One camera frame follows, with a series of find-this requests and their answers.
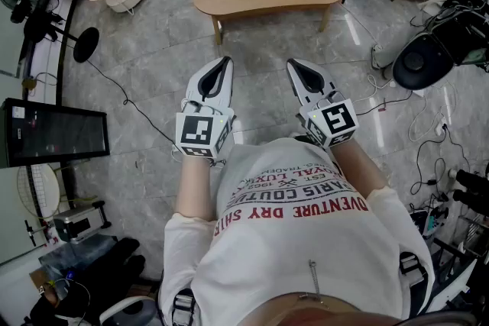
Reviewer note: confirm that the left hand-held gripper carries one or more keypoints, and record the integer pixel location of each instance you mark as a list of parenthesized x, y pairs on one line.
[(204, 130)]

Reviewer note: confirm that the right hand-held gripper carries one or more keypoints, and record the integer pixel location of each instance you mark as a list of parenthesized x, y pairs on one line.
[(338, 122)]

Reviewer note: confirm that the person's left forearm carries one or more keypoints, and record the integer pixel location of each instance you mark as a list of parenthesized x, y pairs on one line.
[(193, 187)]

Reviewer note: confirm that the person's right forearm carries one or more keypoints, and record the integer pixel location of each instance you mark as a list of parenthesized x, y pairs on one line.
[(357, 172)]

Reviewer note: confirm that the black round office chair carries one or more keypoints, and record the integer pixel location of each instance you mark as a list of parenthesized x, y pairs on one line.
[(416, 63)]

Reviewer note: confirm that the white power strip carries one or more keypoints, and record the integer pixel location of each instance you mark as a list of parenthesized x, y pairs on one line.
[(440, 128)]

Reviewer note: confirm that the white printed t-shirt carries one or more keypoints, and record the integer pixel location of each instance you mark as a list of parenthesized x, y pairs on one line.
[(298, 240)]

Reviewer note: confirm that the black flat monitor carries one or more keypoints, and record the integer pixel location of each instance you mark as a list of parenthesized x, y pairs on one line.
[(55, 131)]

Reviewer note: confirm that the silver metal case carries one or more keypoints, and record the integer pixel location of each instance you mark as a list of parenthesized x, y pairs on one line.
[(78, 223)]

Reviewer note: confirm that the badminton racket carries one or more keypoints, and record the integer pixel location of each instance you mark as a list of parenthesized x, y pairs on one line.
[(38, 191)]

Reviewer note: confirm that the black bag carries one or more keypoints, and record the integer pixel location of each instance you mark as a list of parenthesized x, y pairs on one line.
[(111, 271)]

